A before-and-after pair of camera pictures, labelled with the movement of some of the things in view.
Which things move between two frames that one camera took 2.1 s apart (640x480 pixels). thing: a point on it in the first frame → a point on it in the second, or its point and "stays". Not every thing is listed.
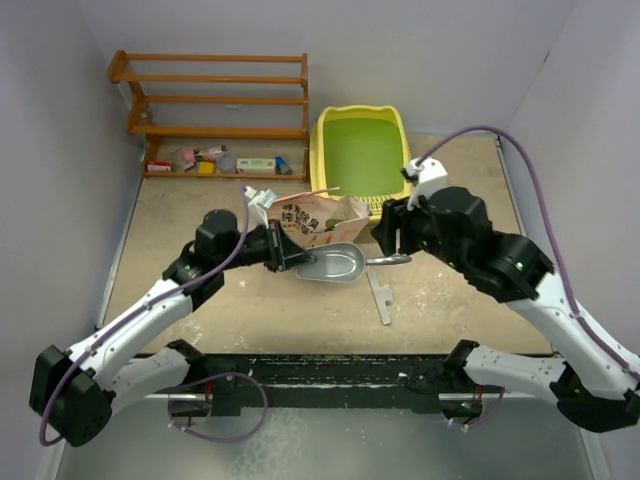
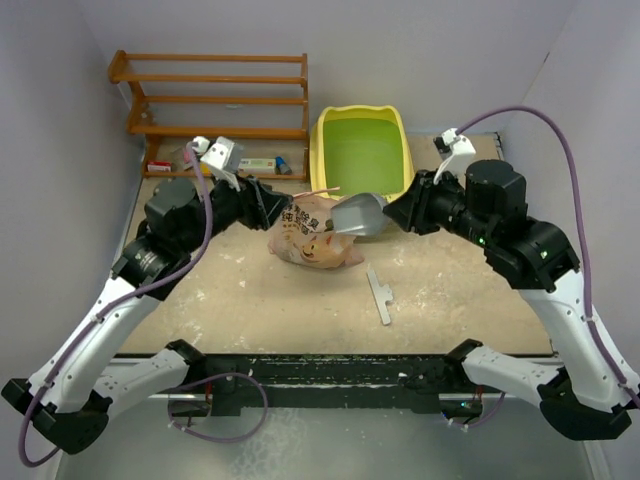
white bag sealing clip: (380, 295) stays
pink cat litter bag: (318, 218) stays
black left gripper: (281, 246) → (259, 204)
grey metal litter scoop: (343, 262) → (360, 214)
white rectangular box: (256, 165) stays
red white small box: (159, 166) stays
